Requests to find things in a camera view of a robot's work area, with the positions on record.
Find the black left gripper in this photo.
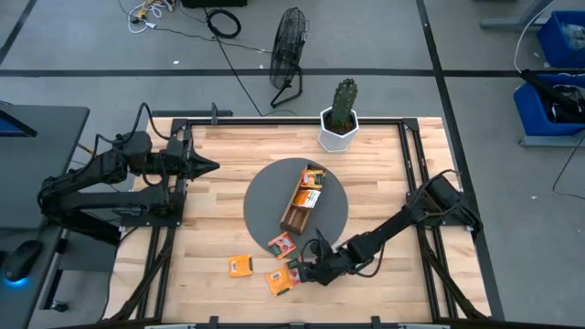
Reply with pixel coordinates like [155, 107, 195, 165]
[156, 129, 221, 183]

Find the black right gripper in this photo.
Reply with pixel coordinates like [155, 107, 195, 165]
[297, 246, 357, 287]

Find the red tea packet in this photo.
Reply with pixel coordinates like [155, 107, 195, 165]
[267, 231, 298, 260]
[283, 259, 303, 287]

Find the orange tea packet with barcode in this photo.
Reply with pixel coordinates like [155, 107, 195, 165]
[227, 254, 254, 279]
[264, 267, 293, 298]

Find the yellow fruit-print tea packet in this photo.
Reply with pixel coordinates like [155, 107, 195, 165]
[300, 167, 326, 191]

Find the brown wooden tea organizer box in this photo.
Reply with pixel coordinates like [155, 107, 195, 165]
[279, 163, 328, 236]

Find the black rear bar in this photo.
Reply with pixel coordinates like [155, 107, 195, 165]
[150, 102, 234, 125]

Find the grey round woven mat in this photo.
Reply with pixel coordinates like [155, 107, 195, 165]
[242, 157, 350, 260]

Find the black floor fan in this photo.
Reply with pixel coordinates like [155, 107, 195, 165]
[268, 5, 311, 110]

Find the green cactus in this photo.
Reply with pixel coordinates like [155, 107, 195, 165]
[329, 77, 359, 130]

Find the dark grey desk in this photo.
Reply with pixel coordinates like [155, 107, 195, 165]
[0, 102, 90, 329]

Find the black case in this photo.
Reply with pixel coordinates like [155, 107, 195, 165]
[181, 0, 249, 9]

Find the desk monitor with blue screen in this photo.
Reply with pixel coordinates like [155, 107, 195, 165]
[0, 108, 38, 139]

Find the black computer mouse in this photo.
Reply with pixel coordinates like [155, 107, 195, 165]
[7, 240, 45, 290]

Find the grey platform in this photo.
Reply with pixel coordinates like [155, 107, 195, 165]
[518, 132, 585, 148]

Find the blue plastic bin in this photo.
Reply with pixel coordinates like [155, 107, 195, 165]
[513, 72, 585, 138]
[537, 9, 585, 69]

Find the black folded stand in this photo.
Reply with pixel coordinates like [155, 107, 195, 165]
[520, 68, 585, 124]

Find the long black floor cable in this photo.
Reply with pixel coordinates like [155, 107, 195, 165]
[200, 0, 266, 118]

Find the black cable sleeve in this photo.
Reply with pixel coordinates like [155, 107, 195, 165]
[45, 212, 122, 247]

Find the coiled black cable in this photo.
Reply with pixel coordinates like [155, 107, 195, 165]
[205, 8, 243, 40]

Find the white and yellow cable bundle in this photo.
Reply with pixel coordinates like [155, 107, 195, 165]
[117, 0, 176, 35]

